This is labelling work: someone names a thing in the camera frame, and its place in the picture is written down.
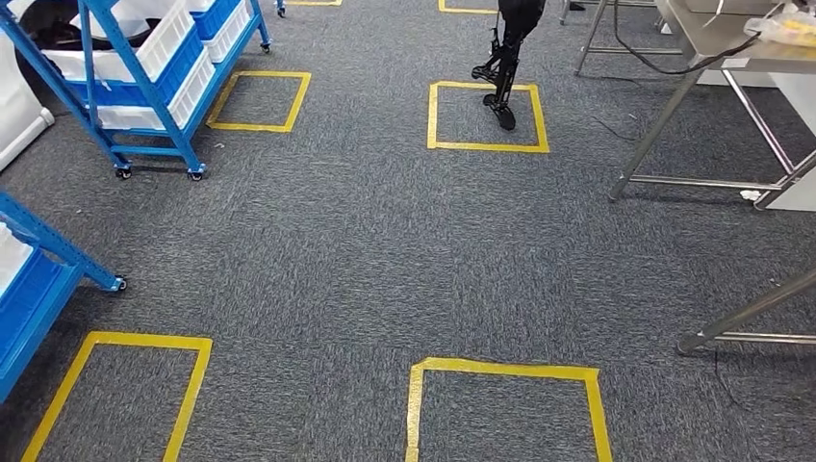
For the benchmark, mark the black humanoid robot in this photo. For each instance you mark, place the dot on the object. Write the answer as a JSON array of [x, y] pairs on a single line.
[[519, 16]]

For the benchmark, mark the small white label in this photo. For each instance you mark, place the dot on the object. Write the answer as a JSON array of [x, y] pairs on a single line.
[[736, 62]]

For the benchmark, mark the clear bag with yellow items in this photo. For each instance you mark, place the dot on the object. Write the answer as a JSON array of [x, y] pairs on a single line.
[[790, 28]]

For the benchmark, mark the blue metal shelving rack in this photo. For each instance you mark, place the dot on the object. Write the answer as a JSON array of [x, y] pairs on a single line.
[[280, 6], [44, 239], [148, 95]]

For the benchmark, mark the steel table frame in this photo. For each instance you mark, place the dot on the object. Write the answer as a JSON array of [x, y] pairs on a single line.
[[589, 38], [752, 309]]

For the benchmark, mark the black curved plastic part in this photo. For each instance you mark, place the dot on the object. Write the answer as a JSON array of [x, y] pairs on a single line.
[[115, 41]]

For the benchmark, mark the yellow floor tape square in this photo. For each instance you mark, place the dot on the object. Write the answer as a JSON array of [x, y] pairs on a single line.
[[146, 341]]

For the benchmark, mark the white car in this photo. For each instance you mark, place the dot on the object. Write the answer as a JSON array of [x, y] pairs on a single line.
[[19, 127]]

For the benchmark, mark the steel workbench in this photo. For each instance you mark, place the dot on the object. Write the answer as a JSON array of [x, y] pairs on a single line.
[[701, 32]]

